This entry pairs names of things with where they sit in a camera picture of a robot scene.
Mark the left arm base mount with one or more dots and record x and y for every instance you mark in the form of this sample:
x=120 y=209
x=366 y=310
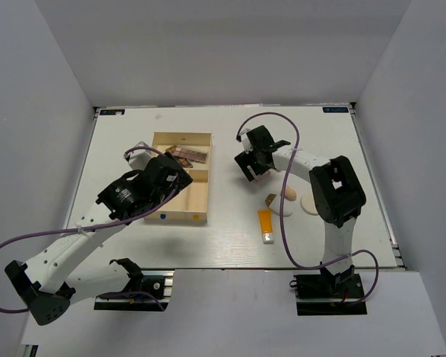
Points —
x=152 y=294

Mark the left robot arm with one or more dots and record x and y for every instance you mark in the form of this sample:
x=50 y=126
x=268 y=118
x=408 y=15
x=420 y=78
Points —
x=49 y=284

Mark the beige makeup sponge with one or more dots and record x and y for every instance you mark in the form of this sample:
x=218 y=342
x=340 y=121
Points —
x=290 y=194

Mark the brown eyeshadow palette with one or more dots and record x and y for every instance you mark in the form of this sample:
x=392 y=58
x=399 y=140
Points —
x=184 y=162

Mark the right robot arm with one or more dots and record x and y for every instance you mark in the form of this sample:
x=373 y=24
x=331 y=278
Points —
x=336 y=190

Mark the blue logo sticker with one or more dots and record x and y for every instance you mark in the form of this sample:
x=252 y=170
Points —
x=335 y=109
x=111 y=112

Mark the blue logo sticker left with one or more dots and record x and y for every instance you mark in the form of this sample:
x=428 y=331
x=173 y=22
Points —
x=111 y=112

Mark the blue logo sticker right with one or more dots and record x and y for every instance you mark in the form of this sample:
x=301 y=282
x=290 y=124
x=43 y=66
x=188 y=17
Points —
x=335 y=109

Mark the white bottle brown cap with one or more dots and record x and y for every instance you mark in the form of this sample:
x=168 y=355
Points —
x=276 y=204

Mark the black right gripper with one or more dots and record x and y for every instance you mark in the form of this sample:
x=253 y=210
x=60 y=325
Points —
x=244 y=160

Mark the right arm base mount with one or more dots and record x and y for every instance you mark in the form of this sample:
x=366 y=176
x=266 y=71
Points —
x=315 y=298

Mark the pink square compact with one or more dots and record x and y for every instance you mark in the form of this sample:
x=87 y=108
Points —
x=258 y=177

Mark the white round powder puff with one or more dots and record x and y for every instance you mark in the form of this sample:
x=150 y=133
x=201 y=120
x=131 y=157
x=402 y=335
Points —
x=307 y=203

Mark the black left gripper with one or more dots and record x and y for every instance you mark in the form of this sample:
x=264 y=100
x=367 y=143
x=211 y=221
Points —
x=181 y=181

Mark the orange cream tube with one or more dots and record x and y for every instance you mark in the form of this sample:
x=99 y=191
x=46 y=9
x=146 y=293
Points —
x=265 y=223

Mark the pink clear eyeshadow palette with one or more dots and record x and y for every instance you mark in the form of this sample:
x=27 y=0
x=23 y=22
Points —
x=189 y=154

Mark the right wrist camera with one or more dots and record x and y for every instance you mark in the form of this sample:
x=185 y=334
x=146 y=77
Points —
x=242 y=137

